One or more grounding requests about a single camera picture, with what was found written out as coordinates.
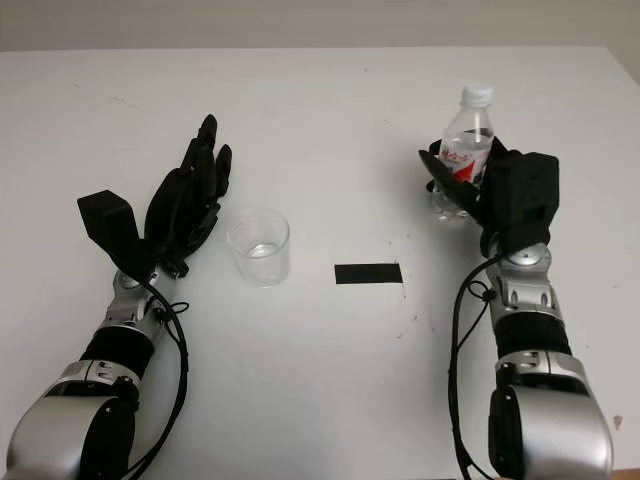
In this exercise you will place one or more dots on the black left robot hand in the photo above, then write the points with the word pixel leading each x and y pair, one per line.
pixel 180 200

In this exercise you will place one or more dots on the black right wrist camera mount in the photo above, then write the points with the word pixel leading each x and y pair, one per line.
pixel 525 190

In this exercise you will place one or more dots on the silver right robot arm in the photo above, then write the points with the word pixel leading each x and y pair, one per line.
pixel 550 390

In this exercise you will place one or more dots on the clear water bottle red label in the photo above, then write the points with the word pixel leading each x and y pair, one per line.
pixel 472 130

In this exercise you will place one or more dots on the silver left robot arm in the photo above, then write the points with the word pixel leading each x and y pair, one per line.
pixel 85 395

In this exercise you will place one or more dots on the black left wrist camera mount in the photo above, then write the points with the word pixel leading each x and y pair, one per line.
pixel 107 225

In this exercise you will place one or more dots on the black tape strip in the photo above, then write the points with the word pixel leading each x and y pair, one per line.
pixel 368 274

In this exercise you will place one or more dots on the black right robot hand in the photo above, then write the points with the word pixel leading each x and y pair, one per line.
pixel 462 192

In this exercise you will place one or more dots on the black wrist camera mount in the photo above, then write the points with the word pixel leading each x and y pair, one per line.
pixel 107 225
pixel 525 190

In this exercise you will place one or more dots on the clear plastic cup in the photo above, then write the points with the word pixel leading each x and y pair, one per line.
pixel 260 250

